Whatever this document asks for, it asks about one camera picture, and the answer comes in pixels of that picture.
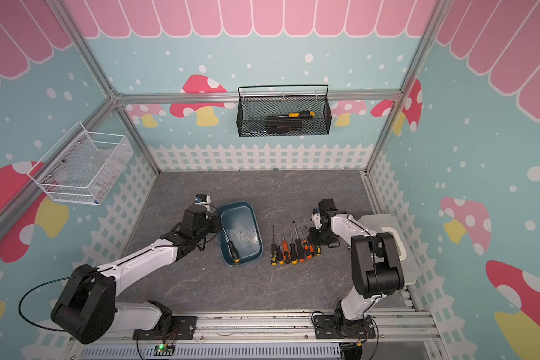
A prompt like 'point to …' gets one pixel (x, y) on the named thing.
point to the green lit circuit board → (161, 350)
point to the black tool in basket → (283, 125)
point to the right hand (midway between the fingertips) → (316, 240)
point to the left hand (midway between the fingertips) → (220, 218)
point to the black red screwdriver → (286, 253)
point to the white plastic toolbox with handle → (388, 223)
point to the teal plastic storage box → (238, 220)
